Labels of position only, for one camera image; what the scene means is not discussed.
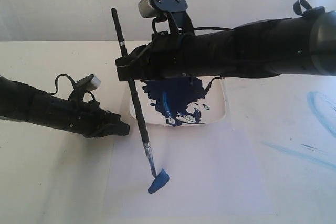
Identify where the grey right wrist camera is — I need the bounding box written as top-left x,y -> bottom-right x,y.
138,0 -> 194,35

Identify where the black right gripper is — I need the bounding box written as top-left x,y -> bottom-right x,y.
115,31 -> 234,82

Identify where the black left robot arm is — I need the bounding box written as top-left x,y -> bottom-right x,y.
1,74 -> 130,138

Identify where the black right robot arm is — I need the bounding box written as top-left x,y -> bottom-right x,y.
115,11 -> 335,81

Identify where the black paintbrush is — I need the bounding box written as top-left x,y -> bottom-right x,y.
111,8 -> 157,178

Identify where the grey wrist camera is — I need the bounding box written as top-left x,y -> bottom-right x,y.
76,74 -> 101,91
138,0 -> 194,35

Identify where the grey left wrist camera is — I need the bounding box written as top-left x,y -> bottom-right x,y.
76,74 -> 101,91

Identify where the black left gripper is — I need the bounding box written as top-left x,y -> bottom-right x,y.
48,98 -> 130,138

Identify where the white paper sheet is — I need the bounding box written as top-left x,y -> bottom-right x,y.
104,122 -> 272,217

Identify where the white square plate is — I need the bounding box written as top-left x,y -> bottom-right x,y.
135,77 -> 226,127

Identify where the black left camera cable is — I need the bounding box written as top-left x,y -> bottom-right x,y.
49,74 -> 102,104

